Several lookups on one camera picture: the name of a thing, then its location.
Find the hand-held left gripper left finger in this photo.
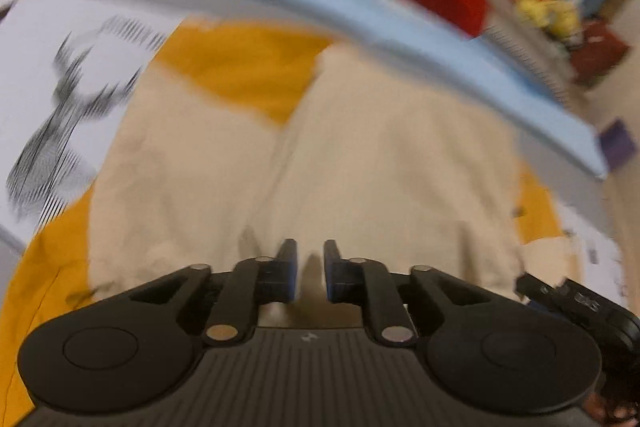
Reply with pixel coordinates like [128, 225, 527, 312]
[127, 238, 300, 348]

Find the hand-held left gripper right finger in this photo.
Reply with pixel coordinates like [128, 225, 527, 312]
[322, 239, 483, 347]

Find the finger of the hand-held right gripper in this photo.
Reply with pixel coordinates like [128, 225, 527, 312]
[515, 273, 567, 308]

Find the beige and yellow jacket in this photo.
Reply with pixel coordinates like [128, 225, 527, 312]
[0, 19, 581, 427]

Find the maroon cushion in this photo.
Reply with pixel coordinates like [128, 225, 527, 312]
[570, 21, 631, 88]

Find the light blue folded sheet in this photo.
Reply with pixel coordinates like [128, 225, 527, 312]
[20, 0, 608, 180]

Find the yellow bear plush toy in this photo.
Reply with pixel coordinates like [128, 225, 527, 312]
[542, 0, 583, 38]

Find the grey printed bed sheet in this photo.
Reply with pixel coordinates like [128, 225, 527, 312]
[0, 0, 631, 298]

